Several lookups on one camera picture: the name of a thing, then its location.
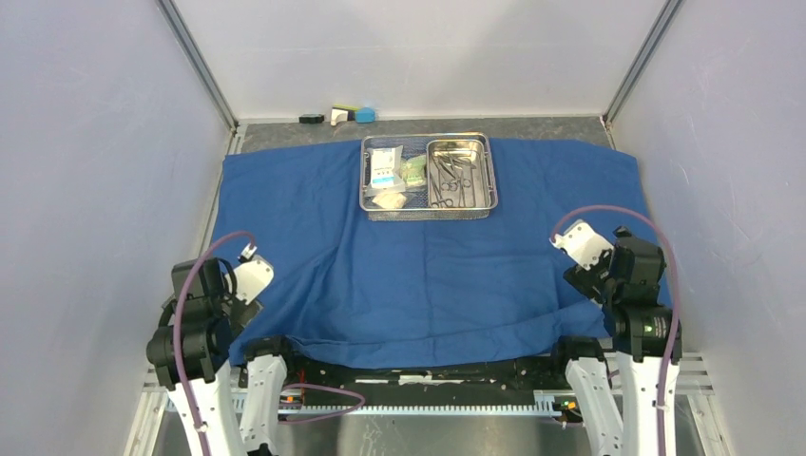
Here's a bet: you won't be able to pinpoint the blue surgical wrap cloth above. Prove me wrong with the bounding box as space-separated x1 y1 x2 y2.
214 138 654 369

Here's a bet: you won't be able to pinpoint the metal mesh tray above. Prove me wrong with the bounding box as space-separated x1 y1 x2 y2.
359 132 490 221

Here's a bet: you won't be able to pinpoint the green sterile packet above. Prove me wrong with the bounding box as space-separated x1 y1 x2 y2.
400 154 428 190

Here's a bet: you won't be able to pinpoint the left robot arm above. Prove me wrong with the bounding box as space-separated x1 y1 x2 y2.
146 256 298 455

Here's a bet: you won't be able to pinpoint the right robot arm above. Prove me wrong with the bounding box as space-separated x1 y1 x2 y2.
548 219 681 455

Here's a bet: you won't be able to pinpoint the steel surgical instruments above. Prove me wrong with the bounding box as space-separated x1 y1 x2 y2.
430 152 477 208

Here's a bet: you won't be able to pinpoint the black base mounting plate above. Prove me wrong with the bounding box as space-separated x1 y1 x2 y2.
280 354 581 407

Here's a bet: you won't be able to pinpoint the beige gauze packet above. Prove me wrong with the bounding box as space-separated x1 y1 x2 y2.
371 192 409 210

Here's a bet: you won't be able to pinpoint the small black block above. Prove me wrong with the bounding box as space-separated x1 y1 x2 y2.
298 114 325 124

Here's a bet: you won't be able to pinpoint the white sterile packet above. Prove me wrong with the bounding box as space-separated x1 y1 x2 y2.
367 146 406 196

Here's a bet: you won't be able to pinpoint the white and yellow block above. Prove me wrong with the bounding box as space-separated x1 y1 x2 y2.
330 104 360 126

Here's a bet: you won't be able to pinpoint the cyan blue block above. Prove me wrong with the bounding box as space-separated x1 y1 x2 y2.
355 107 376 124

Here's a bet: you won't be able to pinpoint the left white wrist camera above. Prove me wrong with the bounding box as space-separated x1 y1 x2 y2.
232 255 275 305

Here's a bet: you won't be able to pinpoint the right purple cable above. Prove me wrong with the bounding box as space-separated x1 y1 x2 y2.
549 204 681 456

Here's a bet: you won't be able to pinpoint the slotted cable duct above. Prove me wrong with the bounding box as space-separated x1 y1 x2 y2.
164 389 592 418

